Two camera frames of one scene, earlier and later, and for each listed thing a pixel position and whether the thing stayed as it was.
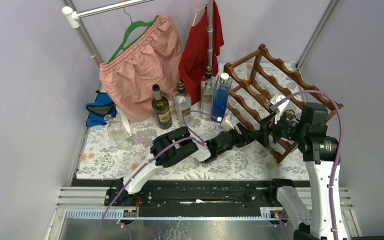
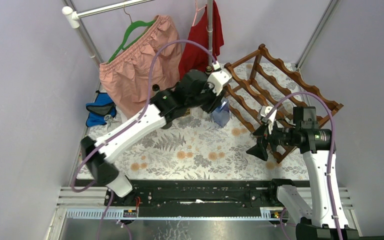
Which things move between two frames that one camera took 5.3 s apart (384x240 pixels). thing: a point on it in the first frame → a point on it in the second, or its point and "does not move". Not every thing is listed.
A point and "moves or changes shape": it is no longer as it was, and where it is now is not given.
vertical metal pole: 209,29 does not move
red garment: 193,59 does not move
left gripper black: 240,138 → 214,100
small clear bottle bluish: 277,147 moves or changes shape
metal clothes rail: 75,16 does not move
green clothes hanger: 122,43 does not move
